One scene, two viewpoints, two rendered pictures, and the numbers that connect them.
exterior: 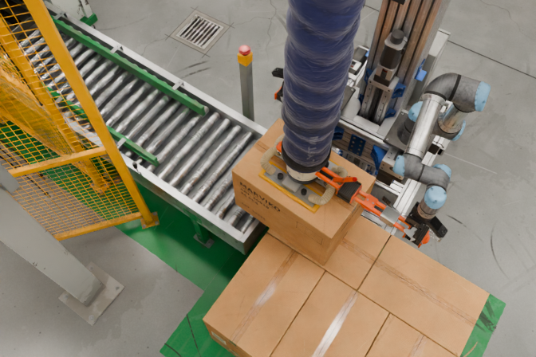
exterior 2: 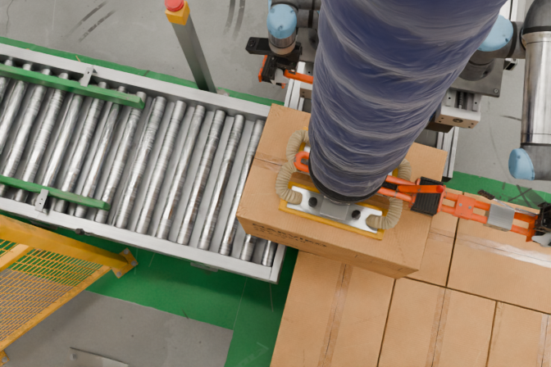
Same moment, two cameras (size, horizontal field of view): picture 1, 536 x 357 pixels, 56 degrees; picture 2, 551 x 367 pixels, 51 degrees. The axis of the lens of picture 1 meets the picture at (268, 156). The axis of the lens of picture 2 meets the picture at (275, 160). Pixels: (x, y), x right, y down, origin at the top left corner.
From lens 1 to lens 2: 0.93 m
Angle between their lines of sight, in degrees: 16
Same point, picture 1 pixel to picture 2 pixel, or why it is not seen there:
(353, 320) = (455, 329)
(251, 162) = (260, 192)
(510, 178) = not seen: outside the picture
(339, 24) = (468, 52)
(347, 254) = not seen: hidden behind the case
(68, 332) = not seen: outside the picture
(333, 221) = (412, 242)
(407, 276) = (503, 243)
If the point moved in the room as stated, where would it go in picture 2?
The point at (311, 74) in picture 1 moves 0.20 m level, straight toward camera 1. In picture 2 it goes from (393, 126) to (427, 245)
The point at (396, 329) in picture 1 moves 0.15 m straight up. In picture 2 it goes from (512, 320) to (527, 320)
